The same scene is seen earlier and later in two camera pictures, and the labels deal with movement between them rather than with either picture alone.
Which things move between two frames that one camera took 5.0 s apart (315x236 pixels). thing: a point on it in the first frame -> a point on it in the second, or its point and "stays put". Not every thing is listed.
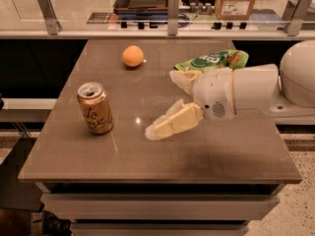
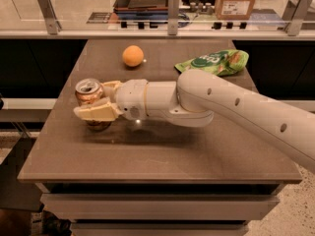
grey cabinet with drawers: (208, 179) stays put
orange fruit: (133, 55) stays put
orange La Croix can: (95, 107) stays put
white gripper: (213, 90) -> (132, 98)
